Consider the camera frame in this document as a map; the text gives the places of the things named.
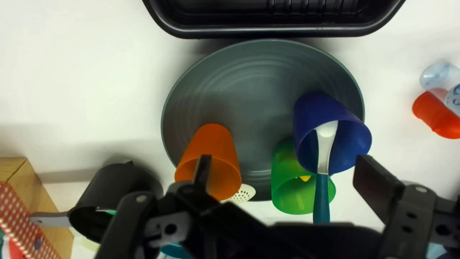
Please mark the small orange bottle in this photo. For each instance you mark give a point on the small orange bottle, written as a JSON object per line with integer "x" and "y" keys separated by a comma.
{"x": 432, "y": 115}

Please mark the white slotted utensil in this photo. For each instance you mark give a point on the white slotted utensil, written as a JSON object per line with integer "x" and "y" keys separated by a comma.
{"x": 245, "y": 193}

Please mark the small clear bottle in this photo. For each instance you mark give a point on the small clear bottle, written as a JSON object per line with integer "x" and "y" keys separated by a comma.
{"x": 439, "y": 73}

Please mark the green plastic cup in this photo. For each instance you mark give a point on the green plastic cup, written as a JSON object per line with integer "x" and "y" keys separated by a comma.
{"x": 288, "y": 191}

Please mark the grey round plate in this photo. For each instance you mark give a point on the grey round plate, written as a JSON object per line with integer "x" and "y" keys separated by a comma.
{"x": 250, "y": 95}

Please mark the wooden box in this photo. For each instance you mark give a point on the wooden box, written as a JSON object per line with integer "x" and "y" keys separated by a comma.
{"x": 20, "y": 167}

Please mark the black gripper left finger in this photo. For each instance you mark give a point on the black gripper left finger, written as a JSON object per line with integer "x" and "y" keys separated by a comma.
{"x": 159, "y": 224}

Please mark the black plastic tray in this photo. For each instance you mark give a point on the black plastic tray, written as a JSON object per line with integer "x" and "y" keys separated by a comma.
{"x": 268, "y": 14}

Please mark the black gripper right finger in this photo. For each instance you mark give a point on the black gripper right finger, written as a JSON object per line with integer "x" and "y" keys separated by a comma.
{"x": 412, "y": 220}

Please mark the blue plastic cup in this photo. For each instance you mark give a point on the blue plastic cup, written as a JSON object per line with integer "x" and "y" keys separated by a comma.
{"x": 307, "y": 109}

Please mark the black pot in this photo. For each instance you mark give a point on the black pot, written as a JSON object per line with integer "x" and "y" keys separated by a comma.
{"x": 116, "y": 187}

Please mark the orange plastic cup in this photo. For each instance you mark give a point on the orange plastic cup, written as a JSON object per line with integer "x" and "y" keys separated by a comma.
{"x": 211, "y": 141}

